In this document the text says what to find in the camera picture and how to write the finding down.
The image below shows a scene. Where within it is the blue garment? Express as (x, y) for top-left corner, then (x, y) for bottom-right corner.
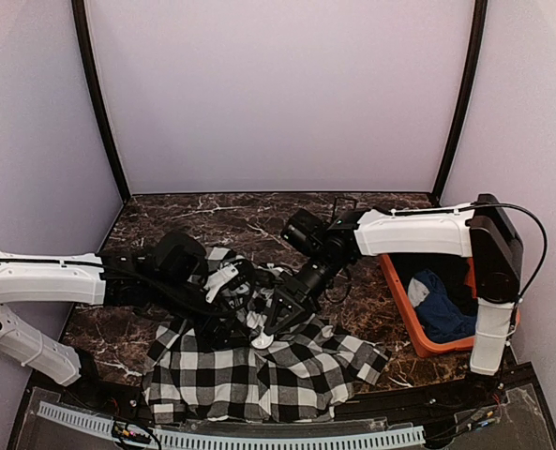
(407, 270), (476, 344)

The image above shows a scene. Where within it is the black front rail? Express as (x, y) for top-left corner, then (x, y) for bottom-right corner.
(28, 363), (536, 430)

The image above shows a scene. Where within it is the black garment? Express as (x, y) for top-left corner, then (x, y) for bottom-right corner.
(389, 253), (470, 283)

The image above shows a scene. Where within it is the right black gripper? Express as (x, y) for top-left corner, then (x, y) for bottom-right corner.
(263, 249), (347, 334)

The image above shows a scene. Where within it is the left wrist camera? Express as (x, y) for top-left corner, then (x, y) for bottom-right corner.
(204, 259), (256, 304)

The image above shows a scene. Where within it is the left black frame post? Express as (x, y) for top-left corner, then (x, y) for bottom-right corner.
(71, 0), (131, 203)

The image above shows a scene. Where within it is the orange plastic basket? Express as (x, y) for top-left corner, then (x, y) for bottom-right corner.
(379, 254), (520, 374)

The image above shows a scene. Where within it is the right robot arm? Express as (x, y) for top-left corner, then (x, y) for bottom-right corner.
(262, 194), (529, 407)

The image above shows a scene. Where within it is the right black frame post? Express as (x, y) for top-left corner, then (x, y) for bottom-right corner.
(429, 0), (488, 205)

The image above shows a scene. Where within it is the white slotted cable duct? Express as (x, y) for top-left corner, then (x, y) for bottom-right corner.
(37, 401), (426, 449)

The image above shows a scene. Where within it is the black frame post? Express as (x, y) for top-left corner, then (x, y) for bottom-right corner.
(71, 0), (131, 203)
(429, 0), (488, 205)

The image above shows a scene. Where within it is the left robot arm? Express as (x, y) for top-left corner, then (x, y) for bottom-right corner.
(0, 232), (255, 409)

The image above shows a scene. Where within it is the black white plaid shirt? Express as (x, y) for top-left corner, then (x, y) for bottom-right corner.
(141, 247), (394, 422)

